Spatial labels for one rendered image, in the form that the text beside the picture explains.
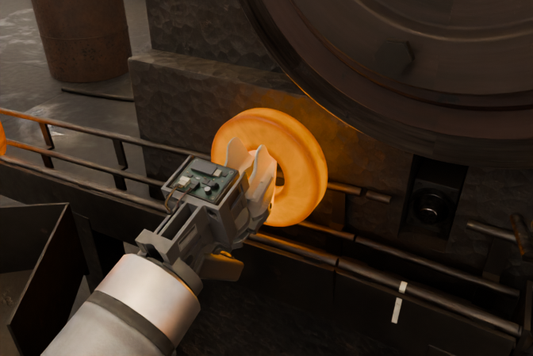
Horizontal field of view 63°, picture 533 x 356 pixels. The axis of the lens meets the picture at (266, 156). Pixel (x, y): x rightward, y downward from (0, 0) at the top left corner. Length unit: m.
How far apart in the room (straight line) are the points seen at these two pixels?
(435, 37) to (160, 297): 0.29
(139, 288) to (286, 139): 0.23
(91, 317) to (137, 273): 0.05
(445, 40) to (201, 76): 0.41
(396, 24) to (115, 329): 0.31
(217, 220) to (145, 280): 0.09
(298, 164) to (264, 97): 0.12
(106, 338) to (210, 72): 0.38
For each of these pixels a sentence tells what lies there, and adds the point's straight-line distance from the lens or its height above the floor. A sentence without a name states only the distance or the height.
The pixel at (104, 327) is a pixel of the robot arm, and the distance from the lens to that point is 0.39.
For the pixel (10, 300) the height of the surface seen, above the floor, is 0.60.
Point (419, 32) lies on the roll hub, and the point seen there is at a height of 1.01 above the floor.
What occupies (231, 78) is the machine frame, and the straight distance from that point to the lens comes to 0.61.
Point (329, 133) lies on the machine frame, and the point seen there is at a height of 0.83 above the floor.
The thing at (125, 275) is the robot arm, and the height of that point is 0.80.
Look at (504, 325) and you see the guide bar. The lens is 0.53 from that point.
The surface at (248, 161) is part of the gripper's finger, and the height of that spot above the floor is 0.81.
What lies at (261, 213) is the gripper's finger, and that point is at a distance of 0.48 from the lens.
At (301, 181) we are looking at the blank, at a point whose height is 0.79.
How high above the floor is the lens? 1.08
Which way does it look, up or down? 31 degrees down
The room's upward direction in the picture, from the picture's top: straight up
